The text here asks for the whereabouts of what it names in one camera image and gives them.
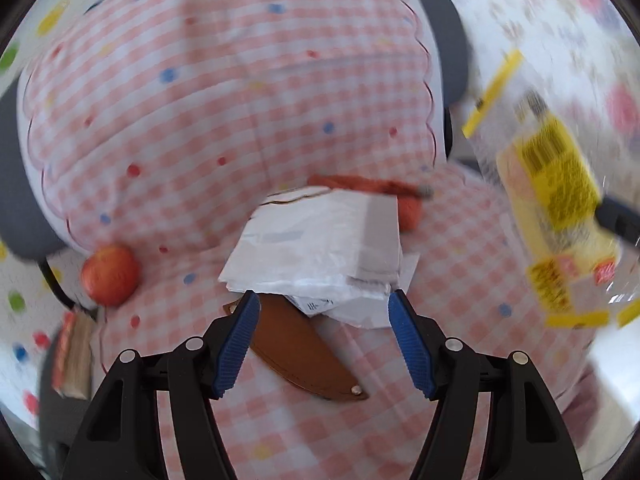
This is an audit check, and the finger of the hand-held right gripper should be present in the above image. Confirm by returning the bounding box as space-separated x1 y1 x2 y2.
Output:
595 195 640 247

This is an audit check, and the pink checkered cloth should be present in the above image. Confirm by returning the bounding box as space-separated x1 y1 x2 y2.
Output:
17 0 596 480

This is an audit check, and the brown leather sheath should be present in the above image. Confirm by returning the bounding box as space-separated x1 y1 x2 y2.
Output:
222 294 370 402

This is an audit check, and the red apple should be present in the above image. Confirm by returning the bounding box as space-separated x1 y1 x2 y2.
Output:
81 245 142 307

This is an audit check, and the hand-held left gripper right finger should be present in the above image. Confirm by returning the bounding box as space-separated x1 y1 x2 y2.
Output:
387 289 583 480

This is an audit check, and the balloon print plastic sheet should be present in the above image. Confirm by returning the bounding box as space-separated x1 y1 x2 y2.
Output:
0 0 106 426

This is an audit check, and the orange flat item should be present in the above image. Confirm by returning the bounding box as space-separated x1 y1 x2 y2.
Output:
307 174 435 233

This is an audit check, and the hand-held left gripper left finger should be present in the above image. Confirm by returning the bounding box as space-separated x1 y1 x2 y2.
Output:
60 290 262 480

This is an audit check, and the yellow printed clear packet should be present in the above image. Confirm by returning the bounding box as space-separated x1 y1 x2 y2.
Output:
462 50 640 331

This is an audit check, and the grey office chair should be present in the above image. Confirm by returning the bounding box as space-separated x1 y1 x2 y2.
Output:
0 0 473 480

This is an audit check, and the white paper bag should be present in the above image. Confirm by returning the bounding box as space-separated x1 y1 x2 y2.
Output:
218 187 420 330

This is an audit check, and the floral print plastic sheet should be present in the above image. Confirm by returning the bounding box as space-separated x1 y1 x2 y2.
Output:
385 0 640 281

